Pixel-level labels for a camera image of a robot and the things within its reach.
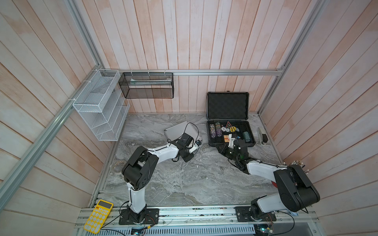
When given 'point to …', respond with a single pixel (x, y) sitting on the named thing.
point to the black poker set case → (227, 113)
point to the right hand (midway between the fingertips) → (215, 144)
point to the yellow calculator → (98, 216)
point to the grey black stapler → (263, 135)
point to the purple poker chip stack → (218, 132)
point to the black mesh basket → (147, 85)
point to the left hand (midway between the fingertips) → (188, 155)
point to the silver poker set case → (173, 133)
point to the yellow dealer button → (233, 129)
